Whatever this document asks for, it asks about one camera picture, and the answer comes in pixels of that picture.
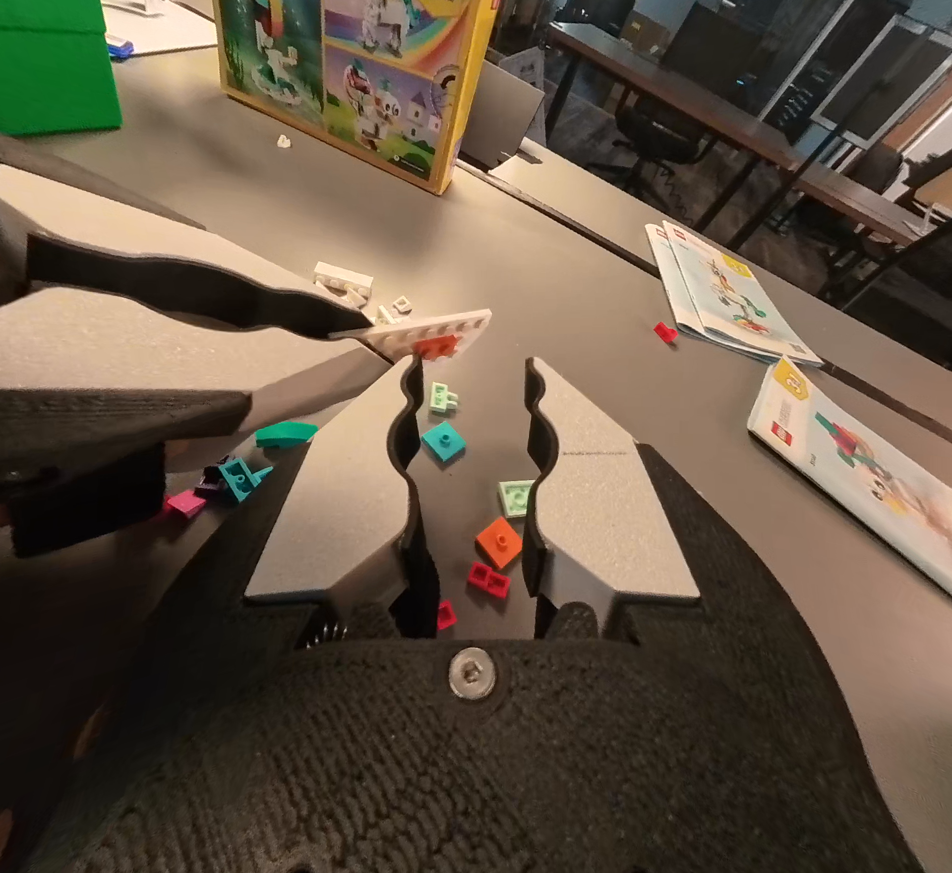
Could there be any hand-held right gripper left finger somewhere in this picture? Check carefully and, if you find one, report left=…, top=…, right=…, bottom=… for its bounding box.
left=244, top=357, right=440, bottom=638

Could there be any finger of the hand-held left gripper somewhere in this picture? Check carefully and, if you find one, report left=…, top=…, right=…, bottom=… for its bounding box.
left=0, top=165, right=374, bottom=333
left=0, top=288, right=397, bottom=481

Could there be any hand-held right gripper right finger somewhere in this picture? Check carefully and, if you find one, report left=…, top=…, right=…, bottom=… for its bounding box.
left=522, top=357, right=702, bottom=638

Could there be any orange toy tile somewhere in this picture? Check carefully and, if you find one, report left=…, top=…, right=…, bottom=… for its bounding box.
left=475, top=516, right=525, bottom=569

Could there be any white half-round toy plate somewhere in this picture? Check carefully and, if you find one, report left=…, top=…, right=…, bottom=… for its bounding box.
left=329, top=308, right=494, bottom=362

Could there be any yellow toy brick set box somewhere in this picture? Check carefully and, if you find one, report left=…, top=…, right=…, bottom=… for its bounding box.
left=202, top=0, right=510, bottom=197

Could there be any green curved toy slope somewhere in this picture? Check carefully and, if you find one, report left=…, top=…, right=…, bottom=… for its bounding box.
left=255, top=421, right=319, bottom=450

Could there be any teal toy brick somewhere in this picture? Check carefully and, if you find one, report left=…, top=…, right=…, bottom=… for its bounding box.
left=218, top=458, right=275, bottom=505

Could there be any teal square toy tile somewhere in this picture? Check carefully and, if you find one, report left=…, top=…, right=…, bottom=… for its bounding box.
left=420, top=421, right=468, bottom=463

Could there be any green plastic bin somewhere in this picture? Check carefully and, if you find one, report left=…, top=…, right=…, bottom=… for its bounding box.
left=0, top=0, right=123, bottom=137

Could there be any cluster of small white bricks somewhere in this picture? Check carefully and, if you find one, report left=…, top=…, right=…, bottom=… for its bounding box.
left=311, top=259, right=415, bottom=327

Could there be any grey chair back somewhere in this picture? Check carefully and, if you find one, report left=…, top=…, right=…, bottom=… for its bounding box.
left=455, top=61, right=549, bottom=169

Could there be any white paper sign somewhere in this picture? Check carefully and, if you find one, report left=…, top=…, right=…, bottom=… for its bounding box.
left=498, top=46, right=549, bottom=84

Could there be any dark wooden table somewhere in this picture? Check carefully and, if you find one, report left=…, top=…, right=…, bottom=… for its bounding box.
left=546, top=21, right=931, bottom=249

